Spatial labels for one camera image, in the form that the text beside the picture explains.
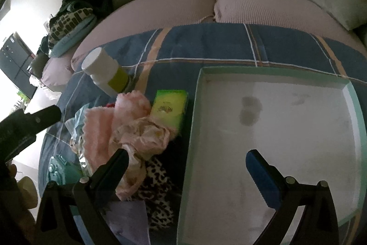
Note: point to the white pill bottle green label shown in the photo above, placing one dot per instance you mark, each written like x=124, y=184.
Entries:
x=106, y=73

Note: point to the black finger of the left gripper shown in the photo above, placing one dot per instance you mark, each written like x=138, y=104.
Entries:
x=19, y=129

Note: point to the clear plastic bag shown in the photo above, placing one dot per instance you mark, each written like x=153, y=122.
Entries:
x=77, y=142

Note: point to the pink fuzzy sock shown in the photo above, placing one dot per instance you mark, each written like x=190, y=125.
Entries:
x=100, y=122

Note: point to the pink seat cushion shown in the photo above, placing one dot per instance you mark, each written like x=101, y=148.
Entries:
x=301, y=15
x=141, y=16
x=57, y=73

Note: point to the white tray with green rim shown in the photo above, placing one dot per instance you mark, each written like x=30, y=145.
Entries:
x=311, y=126

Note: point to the blue plaid cloth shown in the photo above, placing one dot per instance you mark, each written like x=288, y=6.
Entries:
x=171, y=59

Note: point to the leopard print scrunchie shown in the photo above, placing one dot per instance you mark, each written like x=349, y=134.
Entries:
x=155, y=191

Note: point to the dark cabinet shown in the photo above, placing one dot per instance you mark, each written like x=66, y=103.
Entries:
x=16, y=57

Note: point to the white grey throw pillow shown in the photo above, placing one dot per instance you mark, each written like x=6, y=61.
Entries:
x=349, y=13

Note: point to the pink seat cushion right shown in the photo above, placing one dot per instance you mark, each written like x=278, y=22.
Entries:
x=301, y=15

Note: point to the teal plastic lid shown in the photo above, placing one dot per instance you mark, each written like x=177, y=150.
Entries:
x=62, y=171

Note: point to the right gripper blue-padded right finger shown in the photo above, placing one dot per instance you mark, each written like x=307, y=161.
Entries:
x=276, y=190

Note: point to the pink seat cushion far left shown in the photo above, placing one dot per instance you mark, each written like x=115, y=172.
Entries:
x=57, y=73

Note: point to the beige pink cloth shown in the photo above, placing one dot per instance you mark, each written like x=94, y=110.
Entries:
x=141, y=138

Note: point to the purple cloth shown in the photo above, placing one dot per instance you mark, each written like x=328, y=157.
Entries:
x=128, y=221

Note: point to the green yellow small box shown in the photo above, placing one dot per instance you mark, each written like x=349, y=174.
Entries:
x=169, y=108

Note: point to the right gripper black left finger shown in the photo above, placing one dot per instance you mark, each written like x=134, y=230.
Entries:
x=100, y=188

